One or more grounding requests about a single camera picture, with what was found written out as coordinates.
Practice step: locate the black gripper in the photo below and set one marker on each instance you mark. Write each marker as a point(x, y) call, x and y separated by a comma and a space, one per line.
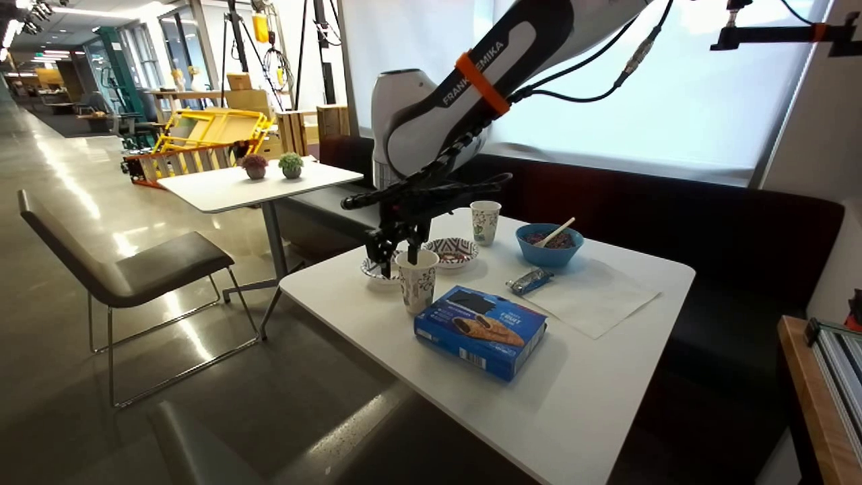
point(417, 211)

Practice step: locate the small glass cup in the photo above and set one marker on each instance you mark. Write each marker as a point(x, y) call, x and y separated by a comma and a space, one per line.
point(417, 287)

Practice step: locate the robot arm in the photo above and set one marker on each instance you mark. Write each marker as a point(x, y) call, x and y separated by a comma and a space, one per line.
point(432, 116)

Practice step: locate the patterned paper cup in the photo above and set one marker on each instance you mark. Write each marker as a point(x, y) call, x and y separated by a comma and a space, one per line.
point(485, 225)

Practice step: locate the plain white paper sheet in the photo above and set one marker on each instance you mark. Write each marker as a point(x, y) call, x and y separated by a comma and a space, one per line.
point(595, 297)

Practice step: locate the blue patterned plate with food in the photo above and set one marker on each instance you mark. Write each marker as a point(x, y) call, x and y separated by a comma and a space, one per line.
point(450, 254)

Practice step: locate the blue cracker box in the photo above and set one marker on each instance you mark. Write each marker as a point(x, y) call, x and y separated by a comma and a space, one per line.
point(475, 338)

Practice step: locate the blue snack bar wrapper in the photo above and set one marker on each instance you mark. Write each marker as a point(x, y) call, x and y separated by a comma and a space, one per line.
point(528, 281)

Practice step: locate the green potted plant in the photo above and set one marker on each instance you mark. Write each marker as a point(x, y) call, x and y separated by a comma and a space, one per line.
point(289, 164)

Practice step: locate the blue plastic bowl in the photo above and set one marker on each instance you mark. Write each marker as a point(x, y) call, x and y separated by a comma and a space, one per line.
point(548, 254)

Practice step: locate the wooden crate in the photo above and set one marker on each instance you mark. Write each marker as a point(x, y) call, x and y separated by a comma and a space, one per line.
point(314, 125)

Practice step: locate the reddish potted plant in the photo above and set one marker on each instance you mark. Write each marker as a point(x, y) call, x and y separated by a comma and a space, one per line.
point(254, 168)

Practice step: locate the white side table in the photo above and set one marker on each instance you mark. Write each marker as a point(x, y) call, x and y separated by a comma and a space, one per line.
point(233, 187)

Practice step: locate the black tripod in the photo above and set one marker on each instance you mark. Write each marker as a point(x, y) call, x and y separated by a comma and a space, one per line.
point(239, 43)

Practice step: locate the white window blind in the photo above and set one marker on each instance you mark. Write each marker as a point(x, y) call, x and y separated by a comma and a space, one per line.
point(700, 108)

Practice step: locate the black bench sofa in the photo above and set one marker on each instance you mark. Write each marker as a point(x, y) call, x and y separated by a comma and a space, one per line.
point(745, 258)

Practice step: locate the wooden shelf board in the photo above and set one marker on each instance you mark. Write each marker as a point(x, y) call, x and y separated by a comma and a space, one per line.
point(809, 404)

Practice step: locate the grey metal rails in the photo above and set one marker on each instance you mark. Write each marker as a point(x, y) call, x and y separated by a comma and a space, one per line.
point(837, 359)

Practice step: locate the yellow wooden frame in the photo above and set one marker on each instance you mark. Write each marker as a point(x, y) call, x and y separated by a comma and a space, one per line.
point(211, 125)

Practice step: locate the black metal frame chair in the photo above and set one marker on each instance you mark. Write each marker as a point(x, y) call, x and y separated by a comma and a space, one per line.
point(151, 264)

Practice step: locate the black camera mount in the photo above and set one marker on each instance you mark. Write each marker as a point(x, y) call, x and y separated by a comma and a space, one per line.
point(770, 35)

